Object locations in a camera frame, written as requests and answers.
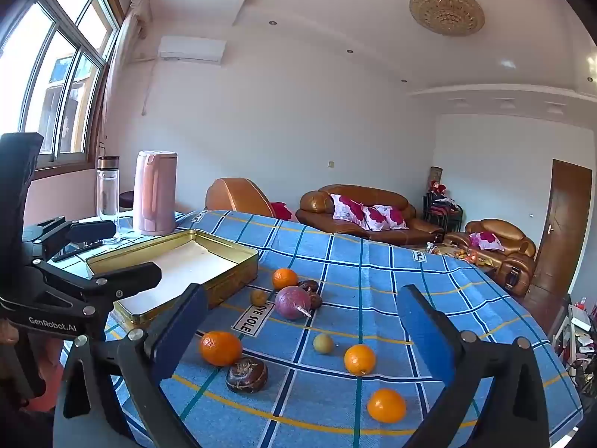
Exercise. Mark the brown leather armchair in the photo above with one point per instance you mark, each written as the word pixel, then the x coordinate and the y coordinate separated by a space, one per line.
pixel 517 252

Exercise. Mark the brown leather chair back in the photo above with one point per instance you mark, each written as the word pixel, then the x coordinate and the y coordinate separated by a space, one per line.
pixel 238 196

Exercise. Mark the small yellow-green fruit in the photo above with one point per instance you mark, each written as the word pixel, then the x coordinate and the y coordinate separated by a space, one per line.
pixel 322 343

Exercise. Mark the cluttered coffee table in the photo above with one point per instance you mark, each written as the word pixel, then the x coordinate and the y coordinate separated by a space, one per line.
pixel 459 254

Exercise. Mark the clear glass bottle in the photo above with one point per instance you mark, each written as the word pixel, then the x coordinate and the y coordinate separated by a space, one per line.
pixel 107 196

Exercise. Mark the pink electric kettle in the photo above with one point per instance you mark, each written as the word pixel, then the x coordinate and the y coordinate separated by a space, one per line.
pixel 154 191

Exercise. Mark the floral pink white pillow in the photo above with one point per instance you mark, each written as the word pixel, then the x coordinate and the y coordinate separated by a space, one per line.
pixel 347 210
pixel 485 241
pixel 385 217

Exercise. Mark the small brownish yellow fruit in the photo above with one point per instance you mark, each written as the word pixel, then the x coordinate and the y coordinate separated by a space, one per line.
pixel 259 297

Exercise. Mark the red plush toy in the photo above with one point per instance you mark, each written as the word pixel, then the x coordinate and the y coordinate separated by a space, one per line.
pixel 438 188

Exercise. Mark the brown leather three-seat sofa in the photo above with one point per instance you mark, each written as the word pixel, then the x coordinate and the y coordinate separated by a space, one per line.
pixel 317 205

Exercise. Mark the white air conditioner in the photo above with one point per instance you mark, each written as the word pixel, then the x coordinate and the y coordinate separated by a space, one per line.
pixel 191 49

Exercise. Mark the orange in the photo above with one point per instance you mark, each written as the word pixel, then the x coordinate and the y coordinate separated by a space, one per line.
pixel 386 406
pixel 284 279
pixel 220 348
pixel 359 359

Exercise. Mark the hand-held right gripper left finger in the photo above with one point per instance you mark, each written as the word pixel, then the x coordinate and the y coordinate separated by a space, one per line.
pixel 179 331

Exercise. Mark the gold round ceiling lamp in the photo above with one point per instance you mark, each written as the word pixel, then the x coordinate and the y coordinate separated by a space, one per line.
pixel 447 10

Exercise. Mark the stack of dark chairs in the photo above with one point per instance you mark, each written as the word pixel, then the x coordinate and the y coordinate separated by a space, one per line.
pixel 443 212

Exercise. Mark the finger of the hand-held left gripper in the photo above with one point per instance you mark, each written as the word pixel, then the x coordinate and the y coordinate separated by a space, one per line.
pixel 137 277
pixel 88 232

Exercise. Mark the gold tin box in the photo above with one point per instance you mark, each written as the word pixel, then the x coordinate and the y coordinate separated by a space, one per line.
pixel 233 280

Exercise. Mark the tall patterned cylinder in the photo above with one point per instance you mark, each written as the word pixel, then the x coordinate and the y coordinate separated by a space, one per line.
pixel 436 173

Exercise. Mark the beige curtain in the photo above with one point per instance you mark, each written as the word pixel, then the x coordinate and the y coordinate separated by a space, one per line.
pixel 128 46

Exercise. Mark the white paper liner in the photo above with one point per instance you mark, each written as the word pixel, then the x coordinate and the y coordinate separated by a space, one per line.
pixel 186 266

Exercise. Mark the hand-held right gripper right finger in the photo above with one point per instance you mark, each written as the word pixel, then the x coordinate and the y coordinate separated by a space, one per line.
pixel 422 326

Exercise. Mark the dark round stool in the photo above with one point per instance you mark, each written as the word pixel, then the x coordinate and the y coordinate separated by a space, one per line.
pixel 126 200

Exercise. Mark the window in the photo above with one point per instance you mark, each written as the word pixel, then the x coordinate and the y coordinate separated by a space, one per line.
pixel 46 79

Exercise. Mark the brown wooden door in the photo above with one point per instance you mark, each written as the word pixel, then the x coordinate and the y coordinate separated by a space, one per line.
pixel 559 224

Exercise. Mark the purple round fruit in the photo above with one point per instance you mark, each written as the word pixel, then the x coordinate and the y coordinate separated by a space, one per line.
pixel 291 302

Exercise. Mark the blue plaid blanket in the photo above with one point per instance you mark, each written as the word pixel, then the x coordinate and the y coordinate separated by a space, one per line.
pixel 373 280

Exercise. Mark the red pillow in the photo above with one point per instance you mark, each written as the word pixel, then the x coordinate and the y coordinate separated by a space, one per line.
pixel 282 211

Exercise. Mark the white cluttered shelf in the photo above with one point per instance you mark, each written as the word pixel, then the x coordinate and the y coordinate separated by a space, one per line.
pixel 576 331

